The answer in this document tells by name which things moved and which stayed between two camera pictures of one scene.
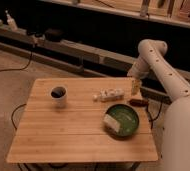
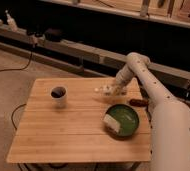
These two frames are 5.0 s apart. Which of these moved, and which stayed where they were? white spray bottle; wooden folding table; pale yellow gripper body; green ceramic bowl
Moved: pale yellow gripper body
Stayed: green ceramic bowl; white spray bottle; wooden folding table
